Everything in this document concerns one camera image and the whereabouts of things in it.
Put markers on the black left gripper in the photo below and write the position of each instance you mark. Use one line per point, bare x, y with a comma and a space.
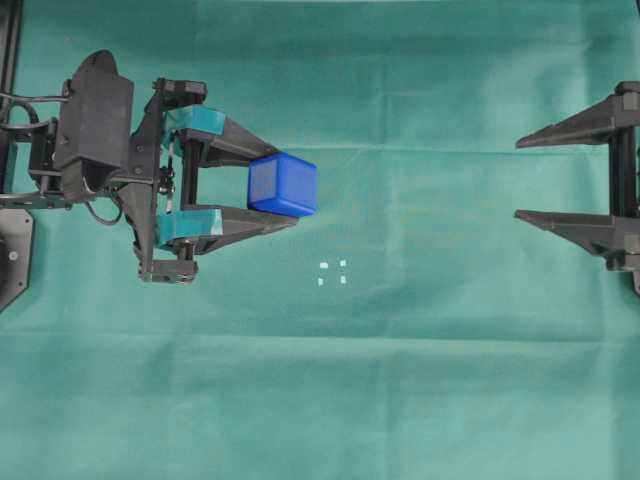
212, 139

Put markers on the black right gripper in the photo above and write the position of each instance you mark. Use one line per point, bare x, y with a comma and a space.
615, 237

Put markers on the blue block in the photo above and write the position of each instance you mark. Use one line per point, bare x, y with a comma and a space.
282, 184

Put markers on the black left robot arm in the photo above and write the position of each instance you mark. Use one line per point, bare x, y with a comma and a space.
187, 179

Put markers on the green table cloth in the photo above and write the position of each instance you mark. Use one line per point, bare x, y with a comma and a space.
466, 344

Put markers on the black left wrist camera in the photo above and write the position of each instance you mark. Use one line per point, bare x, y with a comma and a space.
92, 140

